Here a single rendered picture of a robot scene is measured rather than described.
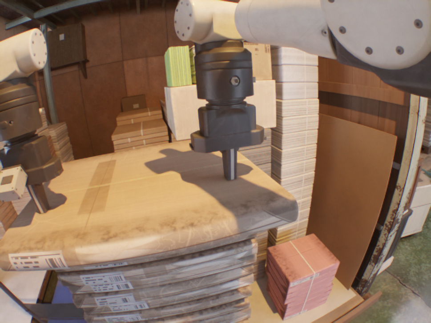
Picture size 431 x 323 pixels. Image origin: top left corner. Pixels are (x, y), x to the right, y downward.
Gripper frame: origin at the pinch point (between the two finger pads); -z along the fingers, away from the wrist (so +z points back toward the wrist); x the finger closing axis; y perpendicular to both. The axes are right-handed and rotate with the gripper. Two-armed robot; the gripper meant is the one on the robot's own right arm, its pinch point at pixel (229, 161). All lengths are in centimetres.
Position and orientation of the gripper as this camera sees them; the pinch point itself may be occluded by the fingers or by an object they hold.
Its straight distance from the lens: 38.6
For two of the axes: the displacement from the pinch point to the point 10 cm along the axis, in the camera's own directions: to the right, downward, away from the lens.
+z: -0.7, -9.3, -3.7
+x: -9.6, 1.7, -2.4
